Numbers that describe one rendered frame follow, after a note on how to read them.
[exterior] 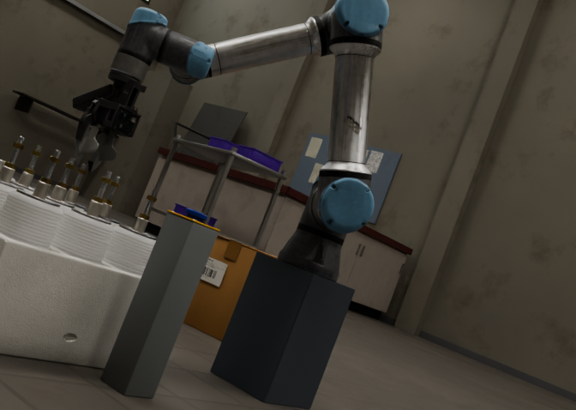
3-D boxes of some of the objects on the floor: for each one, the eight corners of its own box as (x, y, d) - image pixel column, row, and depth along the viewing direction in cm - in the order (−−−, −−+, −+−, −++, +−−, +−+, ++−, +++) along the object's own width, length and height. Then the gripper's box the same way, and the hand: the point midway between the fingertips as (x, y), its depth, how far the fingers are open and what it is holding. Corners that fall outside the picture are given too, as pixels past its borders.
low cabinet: (385, 322, 957) (412, 250, 964) (252, 278, 758) (288, 186, 765) (267, 273, 1092) (291, 208, 1100) (128, 224, 894) (159, 146, 901)
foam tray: (33, 308, 174) (64, 233, 175) (141, 375, 149) (177, 287, 150) (-140, 272, 143) (-100, 182, 145) (-39, 349, 119) (6, 239, 120)
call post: (129, 383, 139) (194, 221, 141) (153, 399, 134) (219, 232, 137) (99, 379, 133) (166, 211, 136) (123, 395, 129) (193, 221, 131)
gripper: (123, 72, 159) (84, 169, 157) (158, 92, 168) (121, 183, 166) (96, 65, 163) (57, 159, 162) (131, 85, 173) (94, 173, 171)
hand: (83, 162), depth 166 cm, fingers open, 3 cm apart
